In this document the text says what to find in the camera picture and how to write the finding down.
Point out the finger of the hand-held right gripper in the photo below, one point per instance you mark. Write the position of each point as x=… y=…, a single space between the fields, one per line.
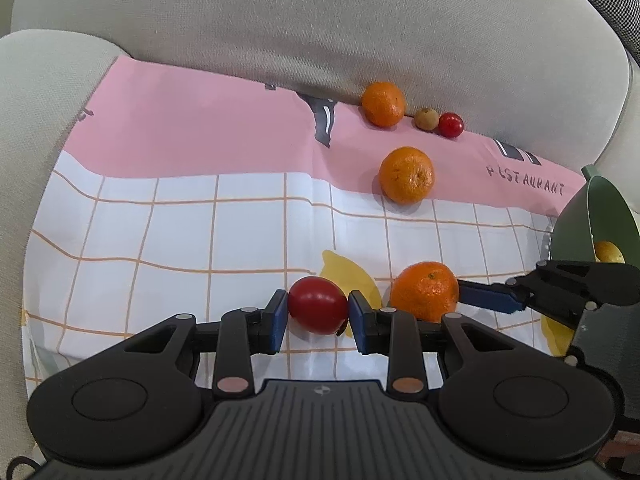
x=487 y=296

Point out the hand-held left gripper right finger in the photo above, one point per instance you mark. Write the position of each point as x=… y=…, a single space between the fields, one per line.
x=361 y=322

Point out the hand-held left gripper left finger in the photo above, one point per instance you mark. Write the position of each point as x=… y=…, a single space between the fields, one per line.
x=276 y=322

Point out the red cherry tomato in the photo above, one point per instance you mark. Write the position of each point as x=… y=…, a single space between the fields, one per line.
x=450 y=125
x=317 y=305

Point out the mandarin orange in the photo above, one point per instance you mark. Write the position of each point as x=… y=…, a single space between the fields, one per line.
x=424 y=290
x=406 y=175
x=383 y=104

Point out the yellow-green pear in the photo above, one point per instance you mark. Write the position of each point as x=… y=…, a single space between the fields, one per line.
x=609 y=252

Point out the green colander bowl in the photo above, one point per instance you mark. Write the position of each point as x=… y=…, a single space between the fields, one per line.
x=575 y=222

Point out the small brown kiwi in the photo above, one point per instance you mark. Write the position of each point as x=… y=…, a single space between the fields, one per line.
x=426 y=120

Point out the pink checkered printed cloth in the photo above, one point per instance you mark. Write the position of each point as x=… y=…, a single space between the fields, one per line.
x=175 y=240

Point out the beige fabric sofa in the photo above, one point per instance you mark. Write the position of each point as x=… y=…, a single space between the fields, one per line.
x=300 y=20

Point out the houndstooth cushion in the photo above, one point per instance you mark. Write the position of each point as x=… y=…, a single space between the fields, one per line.
x=612 y=5

